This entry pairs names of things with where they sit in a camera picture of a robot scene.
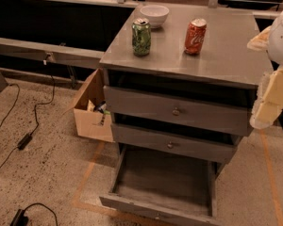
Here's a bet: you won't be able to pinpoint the grey drawer cabinet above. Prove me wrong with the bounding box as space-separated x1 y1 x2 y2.
98 2 275 226

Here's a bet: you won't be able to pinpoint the items inside cardboard box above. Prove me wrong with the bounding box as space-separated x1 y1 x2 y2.
87 100 110 126

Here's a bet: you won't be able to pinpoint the black power adapter with cable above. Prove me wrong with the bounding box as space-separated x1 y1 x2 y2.
0 76 56 169

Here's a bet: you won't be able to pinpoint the grey metal railing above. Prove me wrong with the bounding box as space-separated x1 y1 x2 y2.
0 38 104 69

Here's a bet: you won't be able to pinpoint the red coke can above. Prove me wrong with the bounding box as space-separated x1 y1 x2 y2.
185 18 207 55

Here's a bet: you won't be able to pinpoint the cardboard box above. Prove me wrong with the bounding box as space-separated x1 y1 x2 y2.
65 69 113 142

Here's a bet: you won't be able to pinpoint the white ceramic bowl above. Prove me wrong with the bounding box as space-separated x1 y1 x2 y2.
140 5 169 28

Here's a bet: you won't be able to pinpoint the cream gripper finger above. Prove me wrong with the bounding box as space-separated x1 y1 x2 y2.
247 26 271 51
250 65 283 129

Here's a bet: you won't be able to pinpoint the black power brick lower left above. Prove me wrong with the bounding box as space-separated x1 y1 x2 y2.
9 202 58 226

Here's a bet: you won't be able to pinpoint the grey middle drawer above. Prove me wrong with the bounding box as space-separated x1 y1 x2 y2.
111 124 237 163

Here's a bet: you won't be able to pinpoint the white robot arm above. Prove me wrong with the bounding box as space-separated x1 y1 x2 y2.
247 10 283 129

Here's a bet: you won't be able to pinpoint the open grey bottom drawer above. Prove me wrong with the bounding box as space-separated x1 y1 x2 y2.
100 144 222 226

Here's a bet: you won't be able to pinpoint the grey top drawer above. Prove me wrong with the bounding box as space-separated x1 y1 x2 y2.
104 86 251 136

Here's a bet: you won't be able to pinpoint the green soda can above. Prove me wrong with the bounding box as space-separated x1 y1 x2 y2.
132 18 151 57

